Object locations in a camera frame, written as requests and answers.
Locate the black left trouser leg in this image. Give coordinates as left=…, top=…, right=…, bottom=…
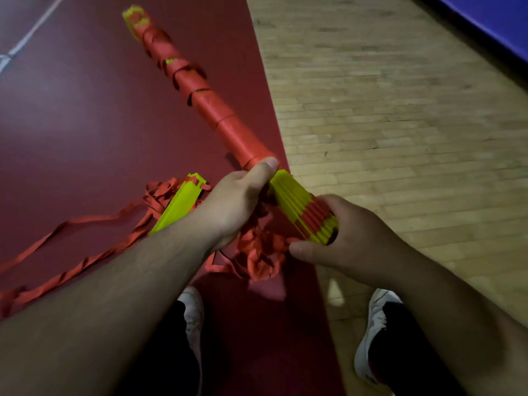
left=115, top=300, right=201, bottom=396

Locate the black right trouser leg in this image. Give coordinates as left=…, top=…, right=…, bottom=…
left=367, top=301, right=467, bottom=396

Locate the person's right forearm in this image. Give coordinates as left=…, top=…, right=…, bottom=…
left=394, top=259, right=528, bottom=396

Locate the person's left hand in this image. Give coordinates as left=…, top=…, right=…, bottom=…
left=190, top=157, right=279, bottom=253

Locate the white right shoe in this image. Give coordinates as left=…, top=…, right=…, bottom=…
left=354, top=288, right=403, bottom=386

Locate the black trouser leg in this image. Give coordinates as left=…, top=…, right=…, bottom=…
left=115, top=300, right=201, bottom=396
left=367, top=301, right=467, bottom=396

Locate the person's right hand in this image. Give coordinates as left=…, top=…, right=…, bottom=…
left=288, top=195, right=417, bottom=290

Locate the person's left forearm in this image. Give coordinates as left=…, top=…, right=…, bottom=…
left=0, top=218, right=217, bottom=396

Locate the white shoe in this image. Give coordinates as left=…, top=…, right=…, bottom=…
left=354, top=288, right=403, bottom=386
left=177, top=286, right=205, bottom=396

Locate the white left shoe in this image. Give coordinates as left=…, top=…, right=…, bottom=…
left=177, top=286, right=205, bottom=396

